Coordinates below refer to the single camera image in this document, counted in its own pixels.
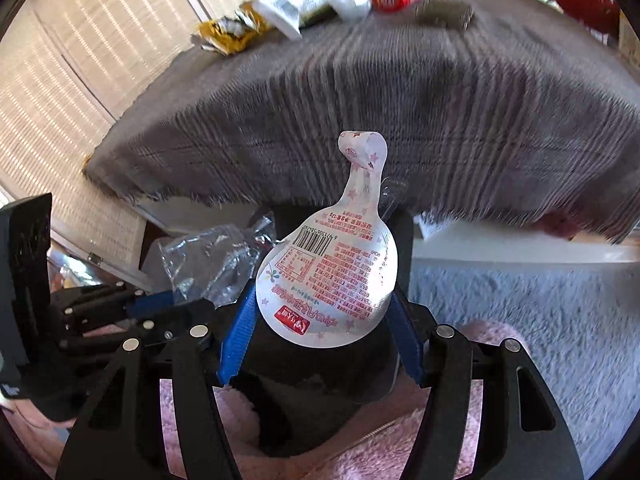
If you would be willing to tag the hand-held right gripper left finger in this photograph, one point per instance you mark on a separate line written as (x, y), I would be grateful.
(235, 345)

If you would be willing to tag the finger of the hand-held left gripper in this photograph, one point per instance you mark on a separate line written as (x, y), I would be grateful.
(190, 315)
(150, 305)

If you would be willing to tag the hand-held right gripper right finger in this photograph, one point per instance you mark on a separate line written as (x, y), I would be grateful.
(407, 345)

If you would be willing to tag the clear plastic bag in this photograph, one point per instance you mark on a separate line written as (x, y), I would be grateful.
(210, 260)

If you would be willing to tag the white pear-shaped printed pouch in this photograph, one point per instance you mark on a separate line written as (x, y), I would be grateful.
(325, 280)

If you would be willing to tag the yellow wrapper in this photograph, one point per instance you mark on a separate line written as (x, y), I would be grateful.
(225, 35)

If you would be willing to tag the white wrapper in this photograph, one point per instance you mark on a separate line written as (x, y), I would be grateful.
(285, 10)

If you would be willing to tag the clear plastic wrapper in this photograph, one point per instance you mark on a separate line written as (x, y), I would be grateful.
(350, 2)

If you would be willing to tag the pink fleece clothing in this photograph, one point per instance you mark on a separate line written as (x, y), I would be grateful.
(350, 450)

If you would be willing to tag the grey fluffy rug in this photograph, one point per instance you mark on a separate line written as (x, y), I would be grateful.
(525, 310)

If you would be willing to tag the white louvered door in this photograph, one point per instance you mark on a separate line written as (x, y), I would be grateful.
(100, 35)

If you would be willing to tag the grey plaid blanket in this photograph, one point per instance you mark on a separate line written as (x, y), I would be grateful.
(350, 85)

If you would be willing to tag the dark grey block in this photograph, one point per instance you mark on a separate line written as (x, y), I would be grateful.
(445, 12)

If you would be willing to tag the red shiny item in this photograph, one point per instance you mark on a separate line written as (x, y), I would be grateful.
(585, 0)

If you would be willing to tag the white table frame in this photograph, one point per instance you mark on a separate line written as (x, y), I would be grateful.
(500, 245)

